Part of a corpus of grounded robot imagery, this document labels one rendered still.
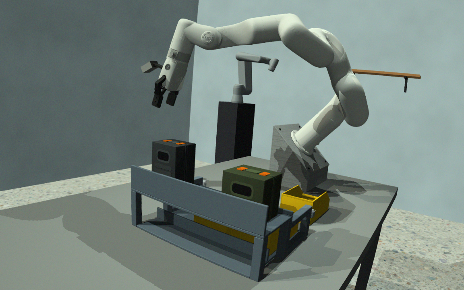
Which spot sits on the dark green case with handle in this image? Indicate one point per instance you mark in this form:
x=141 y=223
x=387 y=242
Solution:
x=254 y=184

